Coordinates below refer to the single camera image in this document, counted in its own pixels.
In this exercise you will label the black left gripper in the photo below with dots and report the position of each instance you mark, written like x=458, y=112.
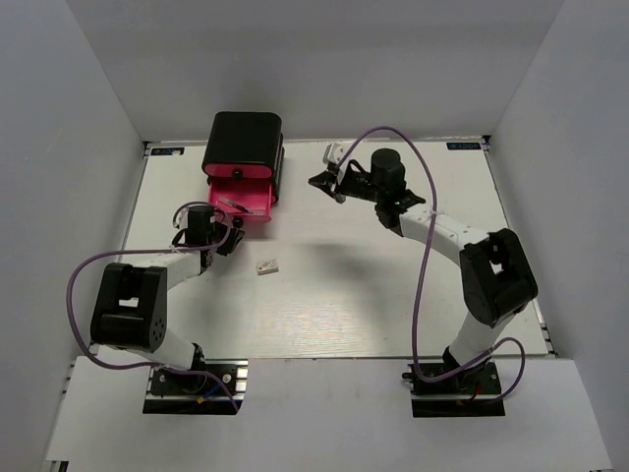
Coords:
x=234, y=237

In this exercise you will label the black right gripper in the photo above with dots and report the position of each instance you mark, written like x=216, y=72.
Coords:
x=327, y=182

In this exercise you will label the green ink pen refill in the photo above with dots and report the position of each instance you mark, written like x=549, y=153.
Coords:
x=239, y=207

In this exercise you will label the pink drawer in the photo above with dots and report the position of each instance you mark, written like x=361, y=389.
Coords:
x=255, y=194
x=237, y=170

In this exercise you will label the pink top drawer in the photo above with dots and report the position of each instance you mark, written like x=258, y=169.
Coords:
x=237, y=170

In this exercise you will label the white staples box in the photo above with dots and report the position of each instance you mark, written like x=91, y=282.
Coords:
x=267, y=267

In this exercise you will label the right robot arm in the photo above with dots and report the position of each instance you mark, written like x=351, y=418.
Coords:
x=497, y=280

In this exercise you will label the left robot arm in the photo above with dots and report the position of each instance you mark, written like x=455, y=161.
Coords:
x=130, y=311

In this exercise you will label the black drawer cabinet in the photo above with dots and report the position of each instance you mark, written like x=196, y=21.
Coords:
x=248, y=137

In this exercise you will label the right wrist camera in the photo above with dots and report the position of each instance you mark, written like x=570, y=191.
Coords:
x=334, y=155

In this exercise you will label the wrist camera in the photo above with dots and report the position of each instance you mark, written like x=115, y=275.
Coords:
x=334, y=155
x=181, y=218

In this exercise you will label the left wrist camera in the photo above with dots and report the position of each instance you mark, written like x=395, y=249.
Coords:
x=181, y=218

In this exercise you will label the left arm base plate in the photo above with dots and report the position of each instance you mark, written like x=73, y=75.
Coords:
x=171, y=394

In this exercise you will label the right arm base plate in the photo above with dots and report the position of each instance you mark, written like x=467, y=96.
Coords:
x=468, y=395

